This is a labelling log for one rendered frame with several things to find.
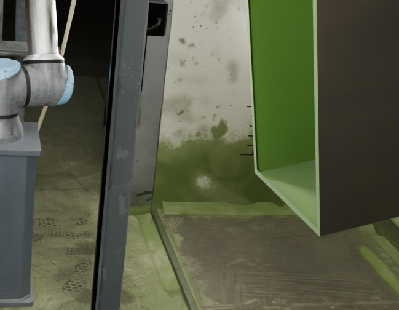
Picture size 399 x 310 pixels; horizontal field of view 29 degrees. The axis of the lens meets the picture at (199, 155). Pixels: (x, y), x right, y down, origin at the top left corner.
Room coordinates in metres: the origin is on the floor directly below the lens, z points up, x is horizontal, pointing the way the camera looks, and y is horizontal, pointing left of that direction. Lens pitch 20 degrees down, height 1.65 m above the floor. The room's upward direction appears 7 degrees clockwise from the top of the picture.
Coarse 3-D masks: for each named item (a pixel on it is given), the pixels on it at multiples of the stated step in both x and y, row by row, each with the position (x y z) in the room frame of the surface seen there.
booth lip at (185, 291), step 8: (152, 216) 3.42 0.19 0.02; (160, 224) 3.31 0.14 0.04; (160, 232) 3.23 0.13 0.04; (168, 240) 3.15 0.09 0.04; (168, 248) 3.07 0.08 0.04; (168, 256) 3.03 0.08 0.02; (176, 264) 2.94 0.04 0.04; (176, 272) 2.88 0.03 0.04; (184, 280) 2.81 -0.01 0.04; (184, 288) 2.75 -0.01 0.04; (184, 296) 2.71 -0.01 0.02; (192, 296) 2.69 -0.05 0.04; (192, 304) 2.63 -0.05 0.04
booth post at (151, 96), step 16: (160, 48) 3.46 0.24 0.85; (144, 64) 3.45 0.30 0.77; (160, 64) 3.47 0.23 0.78; (144, 80) 3.45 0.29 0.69; (160, 80) 3.47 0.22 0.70; (144, 96) 3.45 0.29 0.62; (160, 96) 3.47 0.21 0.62; (144, 112) 3.45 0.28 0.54; (160, 112) 3.47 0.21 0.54; (144, 128) 3.45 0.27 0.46; (144, 144) 3.46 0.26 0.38; (144, 160) 3.46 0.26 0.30; (144, 176) 3.46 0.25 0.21; (144, 192) 3.46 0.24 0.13; (144, 208) 3.46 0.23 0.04
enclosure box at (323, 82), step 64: (256, 0) 3.03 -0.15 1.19; (320, 0) 2.45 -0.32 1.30; (384, 0) 2.54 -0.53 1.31; (256, 64) 3.04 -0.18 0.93; (320, 64) 2.47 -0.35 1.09; (384, 64) 2.56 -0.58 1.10; (256, 128) 3.05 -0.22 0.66; (320, 128) 2.48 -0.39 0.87; (384, 128) 2.57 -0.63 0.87; (320, 192) 2.50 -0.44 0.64; (384, 192) 2.59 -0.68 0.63
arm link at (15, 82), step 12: (0, 60) 2.68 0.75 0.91; (12, 60) 2.69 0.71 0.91; (0, 72) 2.58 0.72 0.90; (12, 72) 2.60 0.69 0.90; (24, 72) 2.66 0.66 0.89; (0, 84) 2.57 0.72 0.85; (12, 84) 2.60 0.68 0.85; (24, 84) 2.63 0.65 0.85; (0, 96) 2.57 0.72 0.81; (12, 96) 2.60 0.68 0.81; (24, 96) 2.62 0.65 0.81; (0, 108) 2.57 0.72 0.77; (12, 108) 2.60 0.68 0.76
